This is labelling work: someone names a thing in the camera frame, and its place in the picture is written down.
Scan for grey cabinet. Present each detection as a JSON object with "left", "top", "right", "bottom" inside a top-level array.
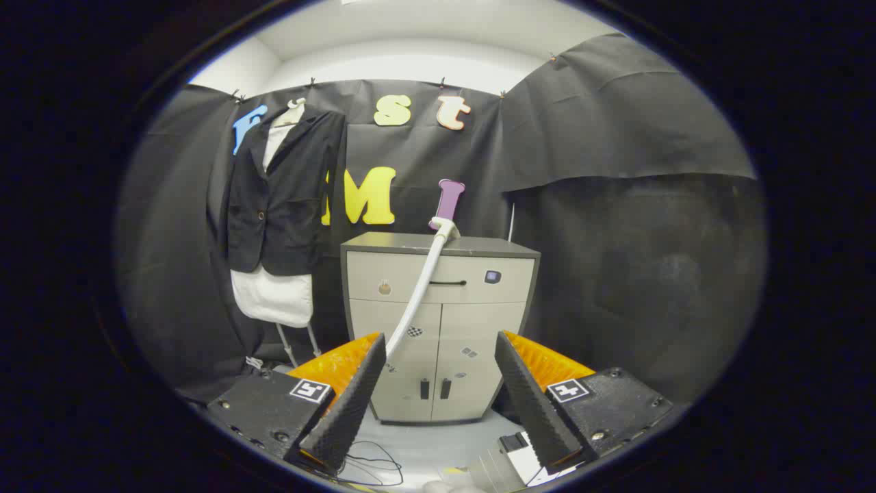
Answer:
[{"left": 340, "top": 231, "right": 541, "bottom": 425}]

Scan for thin black cable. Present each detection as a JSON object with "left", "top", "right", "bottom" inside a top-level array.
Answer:
[{"left": 335, "top": 440, "right": 404, "bottom": 488}]

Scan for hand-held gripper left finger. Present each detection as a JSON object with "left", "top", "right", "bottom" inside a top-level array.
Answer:
[{"left": 205, "top": 332, "right": 387, "bottom": 477}]

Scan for white clothes hanger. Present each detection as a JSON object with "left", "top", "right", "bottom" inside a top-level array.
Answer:
[{"left": 272, "top": 98, "right": 307, "bottom": 129}]

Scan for white garment steamer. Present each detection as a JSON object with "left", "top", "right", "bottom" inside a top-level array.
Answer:
[{"left": 385, "top": 217, "right": 463, "bottom": 358}]

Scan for black suit jacket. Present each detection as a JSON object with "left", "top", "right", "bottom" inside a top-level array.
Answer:
[{"left": 224, "top": 106, "right": 348, "bottom": 277}]

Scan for black backdrop cloth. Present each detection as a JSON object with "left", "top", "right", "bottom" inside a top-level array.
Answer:
[{"left": 116, "top": 33, "right": 767, "bottom": 412}]

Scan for white box device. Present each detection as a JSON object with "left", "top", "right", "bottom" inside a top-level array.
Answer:
[{"left": 472, "top": 431, "right": 582, "bottom": 490}]

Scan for white shirt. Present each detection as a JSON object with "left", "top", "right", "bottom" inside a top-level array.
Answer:
[{"left": 230, "top": 123, "right": 315, "bottom": 328}]

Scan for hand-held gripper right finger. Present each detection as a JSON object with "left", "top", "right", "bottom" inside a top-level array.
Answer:
[{"left": 494, "top": 331, "right": 675, "bottom": 473}]

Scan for metal garment stand legs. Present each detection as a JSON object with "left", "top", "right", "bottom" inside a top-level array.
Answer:
[{"left": 276, "top": 322, "right": 322, "bottom": 368}]

